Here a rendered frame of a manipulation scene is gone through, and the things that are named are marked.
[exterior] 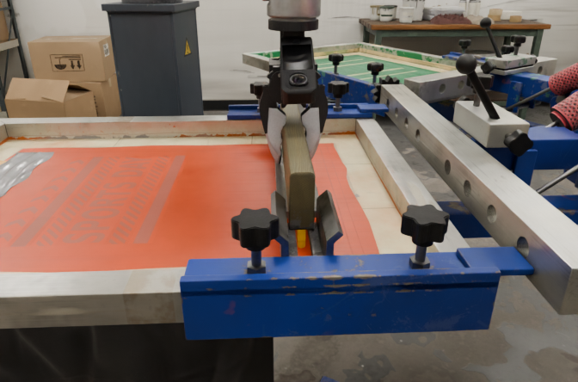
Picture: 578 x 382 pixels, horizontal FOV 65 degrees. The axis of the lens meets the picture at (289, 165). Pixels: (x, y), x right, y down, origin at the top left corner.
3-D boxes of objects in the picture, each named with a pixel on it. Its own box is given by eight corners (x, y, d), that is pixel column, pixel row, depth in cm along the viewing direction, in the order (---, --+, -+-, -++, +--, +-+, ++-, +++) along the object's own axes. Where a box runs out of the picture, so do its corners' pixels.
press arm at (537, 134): (469, 171, 69) (474, 140, 67) (453, 157, 74) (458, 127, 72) (580, 169, 70) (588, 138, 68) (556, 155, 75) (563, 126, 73)
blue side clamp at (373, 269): (185, 341, 44) (178, 281, 41) (193, 306, 49) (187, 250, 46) (488, 330, 45) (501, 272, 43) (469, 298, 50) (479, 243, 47)
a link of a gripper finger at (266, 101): (285, 133, 70) (296, 77, 66) (286, 137, 68) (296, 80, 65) (255, 129, 69) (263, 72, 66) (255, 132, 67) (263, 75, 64)
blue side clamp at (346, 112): (228, 143, 95) (226, 111, 92) (230, 135, 100) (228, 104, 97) (371, 141, 97) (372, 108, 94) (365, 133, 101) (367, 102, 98)
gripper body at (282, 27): (315, 94, 73) (316, 15, 69) (320, 109, 66) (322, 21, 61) (267, 95, 73) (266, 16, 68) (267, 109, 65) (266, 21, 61)
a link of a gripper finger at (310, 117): (322, 149, 75) (314, 95, 72) (326, 163, 70) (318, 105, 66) (304, 151, 75) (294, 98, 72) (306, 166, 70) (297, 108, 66)
